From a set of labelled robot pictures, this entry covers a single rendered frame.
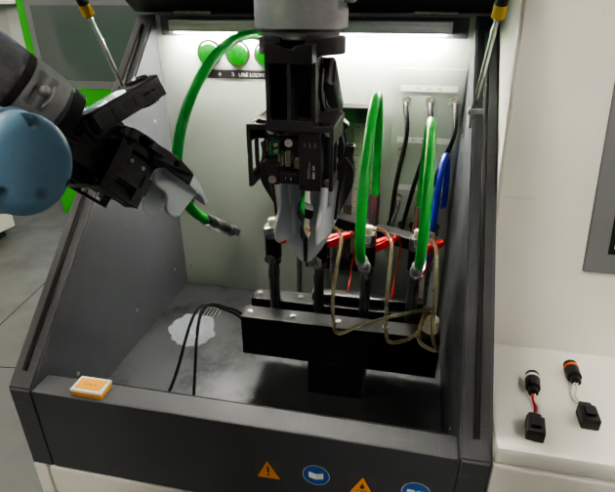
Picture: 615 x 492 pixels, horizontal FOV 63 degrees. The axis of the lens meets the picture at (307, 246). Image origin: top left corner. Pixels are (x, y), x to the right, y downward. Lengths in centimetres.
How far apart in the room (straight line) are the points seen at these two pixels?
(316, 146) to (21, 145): 21
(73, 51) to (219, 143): 260
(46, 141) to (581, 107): 69
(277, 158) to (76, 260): 55
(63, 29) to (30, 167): 329
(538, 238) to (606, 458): 31
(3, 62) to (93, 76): 307
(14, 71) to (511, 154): 64
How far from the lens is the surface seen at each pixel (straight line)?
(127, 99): 62
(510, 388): 79
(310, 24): 40
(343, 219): 96
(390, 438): 72
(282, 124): 40
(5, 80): 55
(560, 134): 82
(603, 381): 86
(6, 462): 221
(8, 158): 39
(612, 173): 84
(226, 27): 105
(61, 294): 90
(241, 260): 122
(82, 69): 365
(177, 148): 66
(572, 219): 84
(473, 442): 72
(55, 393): 86
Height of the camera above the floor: 147
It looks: 26 degrees down
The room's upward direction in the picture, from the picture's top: straight up
